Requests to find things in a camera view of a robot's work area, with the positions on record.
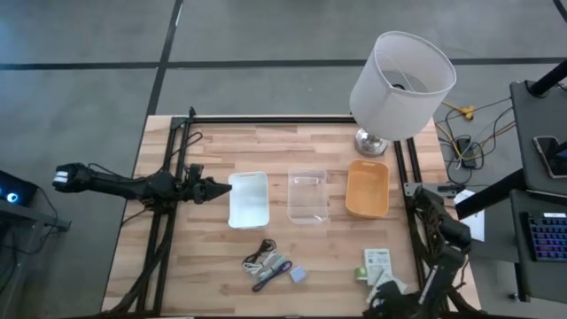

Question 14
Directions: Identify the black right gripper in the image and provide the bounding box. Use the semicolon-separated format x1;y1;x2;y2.
363;281;420;319

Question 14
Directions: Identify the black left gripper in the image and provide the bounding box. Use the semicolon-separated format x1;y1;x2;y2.
179;175;233;206

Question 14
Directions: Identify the white plastic bin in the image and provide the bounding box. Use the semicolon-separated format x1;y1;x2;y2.
227;171;271;230

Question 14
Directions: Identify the white paper card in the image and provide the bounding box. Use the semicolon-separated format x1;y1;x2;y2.
363;247;392;285

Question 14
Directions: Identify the lavender cube charger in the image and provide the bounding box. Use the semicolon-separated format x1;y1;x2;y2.
289;264;308;284

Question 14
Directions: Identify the white cable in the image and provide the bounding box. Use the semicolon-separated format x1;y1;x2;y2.
242;255;276;276

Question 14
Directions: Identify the clear plastic bin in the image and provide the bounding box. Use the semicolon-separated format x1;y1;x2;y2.
286;167;330;225

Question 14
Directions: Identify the teal grey cable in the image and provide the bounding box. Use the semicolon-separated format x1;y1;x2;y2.
259;253;287;279

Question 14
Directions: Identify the orange plastic bin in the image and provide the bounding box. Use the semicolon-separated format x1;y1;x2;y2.
345;159;391;220

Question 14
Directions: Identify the white paper sheet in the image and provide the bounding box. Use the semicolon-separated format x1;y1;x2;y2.
453;189;486;243

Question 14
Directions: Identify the dark grey keyboard desk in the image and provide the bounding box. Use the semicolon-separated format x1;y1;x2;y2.
508;189;567;306

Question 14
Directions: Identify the black diagonal desk leg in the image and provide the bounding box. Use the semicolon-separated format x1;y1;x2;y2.
454;167;529;222

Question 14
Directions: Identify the black power strip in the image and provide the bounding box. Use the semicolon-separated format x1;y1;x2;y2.
455;136;478;170

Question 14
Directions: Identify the backlit keyboard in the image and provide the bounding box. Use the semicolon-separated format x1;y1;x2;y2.
526;212;567;263

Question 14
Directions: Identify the dark metal side stand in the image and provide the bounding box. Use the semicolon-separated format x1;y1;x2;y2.
0;198;73;319

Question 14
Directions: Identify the black computer with blue light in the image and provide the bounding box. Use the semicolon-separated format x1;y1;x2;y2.
0;169;39;207

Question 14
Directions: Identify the white shade table lamp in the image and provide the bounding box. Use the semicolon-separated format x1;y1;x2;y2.
348;30;458;158

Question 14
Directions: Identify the smartphone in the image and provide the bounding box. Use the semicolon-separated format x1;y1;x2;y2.
532;135;567;180

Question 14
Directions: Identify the black pole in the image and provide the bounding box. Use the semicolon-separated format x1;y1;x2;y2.
528;58;567;97

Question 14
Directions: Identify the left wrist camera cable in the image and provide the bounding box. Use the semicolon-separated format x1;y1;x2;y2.
170;130;205;172

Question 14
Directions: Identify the black aluminium table frame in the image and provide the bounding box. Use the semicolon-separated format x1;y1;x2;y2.
101;105;482;319

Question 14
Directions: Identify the yellow plug cable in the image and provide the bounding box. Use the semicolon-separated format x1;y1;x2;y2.
441;100;478;121

